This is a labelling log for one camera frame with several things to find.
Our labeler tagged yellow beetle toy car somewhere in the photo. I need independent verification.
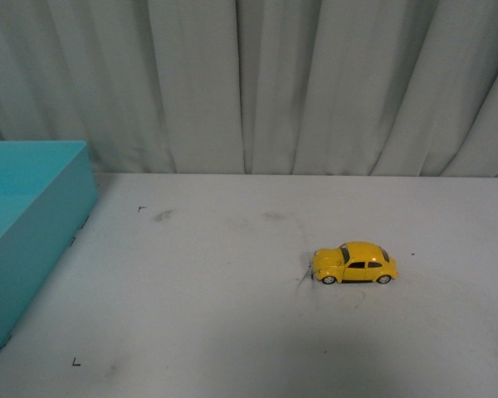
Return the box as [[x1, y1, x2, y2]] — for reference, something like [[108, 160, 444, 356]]
[[310, 241, 398, 285]]

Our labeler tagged white pleated curtain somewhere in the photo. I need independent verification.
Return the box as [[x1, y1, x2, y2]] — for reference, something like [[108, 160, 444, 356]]
[[0, 1, 498, 177]]

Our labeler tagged turquoise plastic storage box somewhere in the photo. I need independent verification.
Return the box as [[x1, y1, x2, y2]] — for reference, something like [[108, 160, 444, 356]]
[[0, 141, 97, 350]]

